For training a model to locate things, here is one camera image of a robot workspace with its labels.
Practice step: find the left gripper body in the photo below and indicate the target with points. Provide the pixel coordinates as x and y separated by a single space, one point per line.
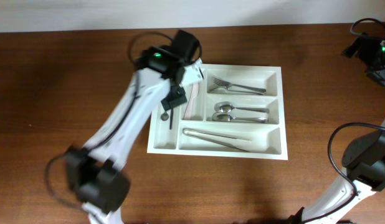
172 99

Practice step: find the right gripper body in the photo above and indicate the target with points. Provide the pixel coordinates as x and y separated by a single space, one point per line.
372 53

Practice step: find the pink plastic knife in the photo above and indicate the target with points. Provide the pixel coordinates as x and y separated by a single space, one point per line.
190 106

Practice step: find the small teaspoon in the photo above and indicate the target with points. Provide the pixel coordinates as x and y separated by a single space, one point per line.
171 119

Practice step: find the teaspoon with textured handle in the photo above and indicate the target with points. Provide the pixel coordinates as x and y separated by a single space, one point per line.
164 116

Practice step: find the steel kitchen tongs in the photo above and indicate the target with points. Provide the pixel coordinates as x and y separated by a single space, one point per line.
227 140

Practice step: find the steel fork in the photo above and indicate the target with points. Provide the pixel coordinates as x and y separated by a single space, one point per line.
227 90
228 86

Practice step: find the steel tablespoon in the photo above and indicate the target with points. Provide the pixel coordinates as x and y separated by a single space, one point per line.
226 117
227 106

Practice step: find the white plastic cutlery tray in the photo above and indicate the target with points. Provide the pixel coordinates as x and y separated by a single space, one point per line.
238 111

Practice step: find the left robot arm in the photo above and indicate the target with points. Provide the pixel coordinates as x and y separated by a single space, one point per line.
94 171

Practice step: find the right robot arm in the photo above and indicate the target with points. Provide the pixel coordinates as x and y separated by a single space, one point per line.
363 162

